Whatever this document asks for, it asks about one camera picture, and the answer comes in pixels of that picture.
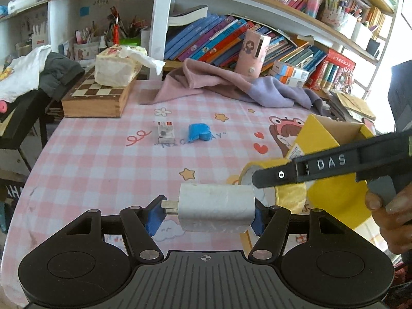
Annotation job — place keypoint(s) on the orange and blue small box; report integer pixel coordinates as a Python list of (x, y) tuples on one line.
[(291, 82), (289, 69)]

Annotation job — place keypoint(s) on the white charger plug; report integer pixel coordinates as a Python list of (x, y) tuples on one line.
[(215, 206)]

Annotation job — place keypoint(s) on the person's right hand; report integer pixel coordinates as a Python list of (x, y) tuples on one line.
[(397, 222)]

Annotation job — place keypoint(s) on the wooden chessboard box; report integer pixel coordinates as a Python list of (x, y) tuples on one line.
[(93, 103)]

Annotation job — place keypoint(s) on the black pen cup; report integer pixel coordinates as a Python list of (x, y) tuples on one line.
[(373, 46)]

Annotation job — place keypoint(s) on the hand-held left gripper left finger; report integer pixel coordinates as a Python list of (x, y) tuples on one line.
[(154, 219)]

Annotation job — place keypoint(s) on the pink checkered tablecloth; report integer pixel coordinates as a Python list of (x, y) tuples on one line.
[(96, 167)]

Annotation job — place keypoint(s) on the dark blue-grey panel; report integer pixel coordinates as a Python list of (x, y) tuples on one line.
[(402, 96)]

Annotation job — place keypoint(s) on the tissue pack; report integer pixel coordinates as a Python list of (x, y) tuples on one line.
[(112, 67)]

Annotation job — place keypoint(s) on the red tassel ornament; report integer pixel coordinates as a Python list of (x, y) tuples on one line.
[(115, 30)]

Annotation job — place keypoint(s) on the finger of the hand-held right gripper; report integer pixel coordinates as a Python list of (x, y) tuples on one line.
[(270, 177)]

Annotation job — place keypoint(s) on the small white box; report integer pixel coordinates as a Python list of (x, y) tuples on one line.
[(165, 133)]

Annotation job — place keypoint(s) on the white wooden bookshelf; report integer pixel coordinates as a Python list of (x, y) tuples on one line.
[(161, 22)]

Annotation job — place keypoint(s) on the black metal stand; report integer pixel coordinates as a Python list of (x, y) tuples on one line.
[(22, 119)]

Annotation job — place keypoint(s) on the pile of brown notebooks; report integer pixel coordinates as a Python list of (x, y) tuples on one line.
[(354, 104)]

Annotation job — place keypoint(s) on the dark grey cloth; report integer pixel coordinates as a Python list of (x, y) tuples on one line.
[(61, 74)]

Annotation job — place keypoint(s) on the yellow tape roll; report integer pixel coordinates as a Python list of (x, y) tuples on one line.
[(289, 196)]

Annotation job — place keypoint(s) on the pink and purple cloth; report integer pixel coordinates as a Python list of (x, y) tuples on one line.
[(225, 80)]

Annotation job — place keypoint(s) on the pink cylindrical case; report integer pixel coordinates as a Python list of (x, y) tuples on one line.
[(252, 53)]

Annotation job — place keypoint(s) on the red boxed book set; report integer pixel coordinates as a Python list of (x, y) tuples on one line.
[(334, 70)]

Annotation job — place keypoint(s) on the bear print pen holder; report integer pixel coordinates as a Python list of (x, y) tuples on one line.
[(86, 51)]

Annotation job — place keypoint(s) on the row of leaning books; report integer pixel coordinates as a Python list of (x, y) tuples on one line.
[(209, 38)]

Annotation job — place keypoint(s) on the white pen holder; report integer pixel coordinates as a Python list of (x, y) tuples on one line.
[(361, 32), (346, 25)]

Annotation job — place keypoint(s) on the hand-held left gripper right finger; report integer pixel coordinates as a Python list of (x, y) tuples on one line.
[(258, 222)]

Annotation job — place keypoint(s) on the white printed cloth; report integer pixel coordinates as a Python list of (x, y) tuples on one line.
[(19, 70)]

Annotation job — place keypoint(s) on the blue clay lump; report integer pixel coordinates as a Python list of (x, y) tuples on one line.
[(199, 132)]

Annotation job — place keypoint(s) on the yellow cardboard box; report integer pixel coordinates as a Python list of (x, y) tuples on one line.
[(318, 138)]

